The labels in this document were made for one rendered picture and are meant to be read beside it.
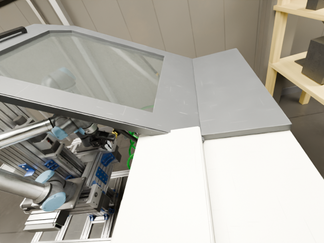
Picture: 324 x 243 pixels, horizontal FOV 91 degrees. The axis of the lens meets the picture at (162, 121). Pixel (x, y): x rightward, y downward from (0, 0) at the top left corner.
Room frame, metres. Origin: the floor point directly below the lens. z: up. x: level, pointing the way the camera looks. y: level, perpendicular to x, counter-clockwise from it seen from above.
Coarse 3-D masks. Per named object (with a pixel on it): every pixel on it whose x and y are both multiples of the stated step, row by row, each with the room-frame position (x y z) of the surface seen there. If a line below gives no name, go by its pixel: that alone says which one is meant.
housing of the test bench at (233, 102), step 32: (224, 64) 0.80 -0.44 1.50; (224, 96) 0.54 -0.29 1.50; (256, 96) 0.46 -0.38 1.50; (224, 128) 0.37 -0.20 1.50; (256, 128) 0.32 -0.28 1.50; (288, 128) 0.29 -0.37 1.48; (224, 160) 0.27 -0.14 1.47; (256, 160) 0.24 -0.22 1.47; (288, 160) 0.20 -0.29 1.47; (224, 192) 0.19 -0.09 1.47; (256, 192) 0.16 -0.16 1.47; (288, 192) 0.13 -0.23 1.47; (320, 192) 0.11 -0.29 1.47; (224, 224) 0.12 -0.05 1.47; (256, 224) 0.10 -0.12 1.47; (288, 224) 0.08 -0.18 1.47; (320, 224) 0.06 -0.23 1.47
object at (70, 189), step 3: (66, 180) 0.79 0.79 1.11; (66, 183) 0.75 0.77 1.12; (69, 183) 0.76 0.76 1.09; (72, 183) 0.78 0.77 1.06; (63, 186) 0.72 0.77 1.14; (66, 186) 0.73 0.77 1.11; (69, 186) 0.74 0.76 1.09; (72, 186) 0.75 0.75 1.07; (75, 186) 0.76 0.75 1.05; (66, 189) 0.71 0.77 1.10; (69, 189) 0.72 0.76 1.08; (72, 189) 0.73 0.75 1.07; (75, 189) 0.74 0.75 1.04; (66, 192) 0.70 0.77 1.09; (69, 192) 0.71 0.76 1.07; (72, 192) 0.71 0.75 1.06; (66, 195) 0.69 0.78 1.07; (69, 195) 0.69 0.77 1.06; (72, 195) 0.70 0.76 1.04; (66, 198) 0.68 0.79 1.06; (69, 198) 0.68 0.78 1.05; (66, 201) 0.67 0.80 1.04
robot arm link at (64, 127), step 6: (60, 120) 0.80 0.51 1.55; (66, 120) 0.78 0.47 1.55; (60, 126) 0.74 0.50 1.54; (66, 126) 0.74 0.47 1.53; (72, 126) 0.75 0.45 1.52; (54, 132) 0.72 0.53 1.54; (60, 132) 0.72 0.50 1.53; (66, 132) 0.73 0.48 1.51; (72, 132) 0.74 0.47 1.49; (60, 138) 0.71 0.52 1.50
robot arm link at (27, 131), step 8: (40, 120) 0.85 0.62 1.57; (48, 120) 0.84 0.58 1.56; (56, 120) 0.82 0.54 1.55; (16, 128) 0.79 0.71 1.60; (24, 128) 0.79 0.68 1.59; (32, 128) 0.79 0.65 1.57; (40, 128) 0.80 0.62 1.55; (48, 128) 0.81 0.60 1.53; (0, 136) 0.74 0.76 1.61; (8, 136) 0.75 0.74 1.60; (16, 136) 0.75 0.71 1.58; (24, 136) 0.76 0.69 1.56; (32, 136) 0.78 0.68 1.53; (0, 144) 0.72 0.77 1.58; (8, 144) 0.73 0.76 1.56
